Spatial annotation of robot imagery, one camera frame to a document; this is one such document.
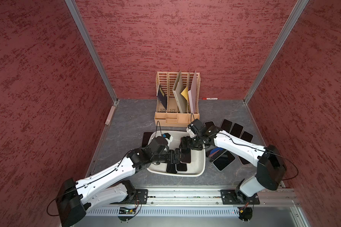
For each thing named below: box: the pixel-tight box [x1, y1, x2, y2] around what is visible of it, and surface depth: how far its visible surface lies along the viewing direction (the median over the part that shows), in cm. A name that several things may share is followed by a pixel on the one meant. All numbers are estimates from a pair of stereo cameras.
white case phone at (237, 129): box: [229, 122, 244, 139], surface depth 103 cm
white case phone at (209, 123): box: [204, 120, 216, 129], surface depth 106 cm
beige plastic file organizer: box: [153, 71, 202, 128], surface depth 104 cm
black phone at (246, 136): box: [239, 130, 254, 143], surface depth 102 cm
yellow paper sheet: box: [180, 86, 189, 103], surface depth 91 cm
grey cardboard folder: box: [172, 69, 189, 114], surface depth 93 cm
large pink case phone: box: [212, 150, 236, 172], surface depth 88 cm
